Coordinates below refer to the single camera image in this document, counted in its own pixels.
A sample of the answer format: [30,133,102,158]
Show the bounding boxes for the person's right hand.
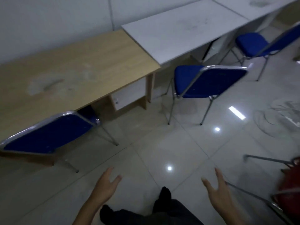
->
[201,168,235,214]

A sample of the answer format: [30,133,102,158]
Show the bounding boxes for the light wooden desk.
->
[0,29,161,167]

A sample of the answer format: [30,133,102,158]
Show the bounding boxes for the person's dark trousers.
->
[110,199,204,225]

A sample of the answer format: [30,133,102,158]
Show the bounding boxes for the person's left forearm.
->
[72,197,109,225]

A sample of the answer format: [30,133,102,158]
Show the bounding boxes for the person's right forearm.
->
[217,206,246,225]

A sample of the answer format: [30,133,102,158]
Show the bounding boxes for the white desk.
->
[209,0,300,33]
[121,0,250,67]

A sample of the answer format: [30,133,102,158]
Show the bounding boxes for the red metal-framed chair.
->
[225,154,300,225]

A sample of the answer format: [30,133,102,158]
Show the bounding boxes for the person's left hand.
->
[92,167,123,205]

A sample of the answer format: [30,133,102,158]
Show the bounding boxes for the blue metal-framed chair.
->
[165,65,249,126]
[0,106,119,174]
[219,22,300,82]

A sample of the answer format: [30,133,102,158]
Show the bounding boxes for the person's black shoe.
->
[153,186,172,212]
[100,204,116,225]

